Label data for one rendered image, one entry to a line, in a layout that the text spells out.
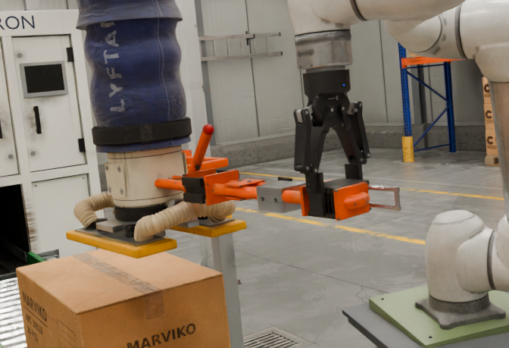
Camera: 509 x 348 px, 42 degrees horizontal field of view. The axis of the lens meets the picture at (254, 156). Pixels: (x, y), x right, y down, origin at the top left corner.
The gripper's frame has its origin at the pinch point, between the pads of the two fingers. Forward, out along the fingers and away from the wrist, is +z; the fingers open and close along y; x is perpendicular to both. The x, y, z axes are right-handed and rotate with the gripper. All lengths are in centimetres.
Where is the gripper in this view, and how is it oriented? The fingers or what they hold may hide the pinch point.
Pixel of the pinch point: (336, 193)
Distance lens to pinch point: 111.5
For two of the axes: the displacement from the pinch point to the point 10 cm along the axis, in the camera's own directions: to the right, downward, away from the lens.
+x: 6.3, 0.2, -7.8
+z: 1.0, 9.9, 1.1
